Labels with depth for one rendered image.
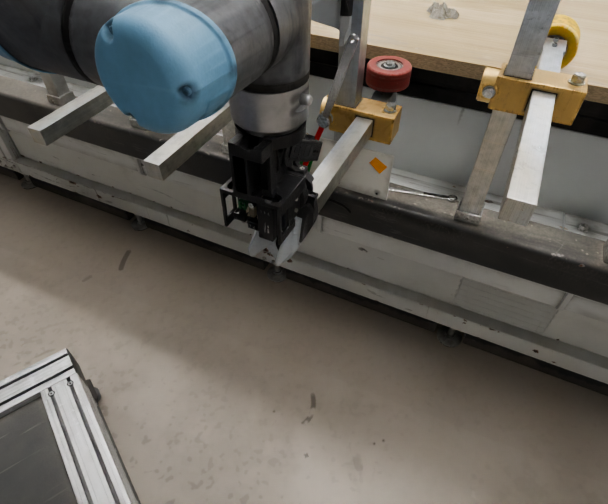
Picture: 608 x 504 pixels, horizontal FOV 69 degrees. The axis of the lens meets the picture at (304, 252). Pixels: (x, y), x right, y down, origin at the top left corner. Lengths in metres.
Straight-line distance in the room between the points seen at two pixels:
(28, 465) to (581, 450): 1.39
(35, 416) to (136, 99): 1.07
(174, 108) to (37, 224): 1.87
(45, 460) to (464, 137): 1.16
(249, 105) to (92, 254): 1.54
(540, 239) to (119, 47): 0.75
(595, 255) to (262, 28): 0.71
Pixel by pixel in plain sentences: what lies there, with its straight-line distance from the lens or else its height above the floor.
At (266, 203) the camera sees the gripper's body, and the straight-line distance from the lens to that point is 0.45.
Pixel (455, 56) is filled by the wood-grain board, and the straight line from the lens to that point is 0.95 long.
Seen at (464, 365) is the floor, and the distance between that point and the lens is 1.52.
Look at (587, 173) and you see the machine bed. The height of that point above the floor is 0.72.
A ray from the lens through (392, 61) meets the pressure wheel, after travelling 0.87.
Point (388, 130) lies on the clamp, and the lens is 0.79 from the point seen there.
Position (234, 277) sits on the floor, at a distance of 1.66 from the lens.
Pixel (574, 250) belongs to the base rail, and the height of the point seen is 0.70.
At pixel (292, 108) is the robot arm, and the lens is 0.42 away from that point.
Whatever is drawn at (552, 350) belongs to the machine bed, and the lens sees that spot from 1.45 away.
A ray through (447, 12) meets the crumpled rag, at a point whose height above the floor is 0.91.
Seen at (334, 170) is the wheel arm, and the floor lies 0.86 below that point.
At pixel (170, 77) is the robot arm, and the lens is 0.28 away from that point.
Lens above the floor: 1.25
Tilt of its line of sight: 46 degrees down
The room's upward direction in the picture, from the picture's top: straight up
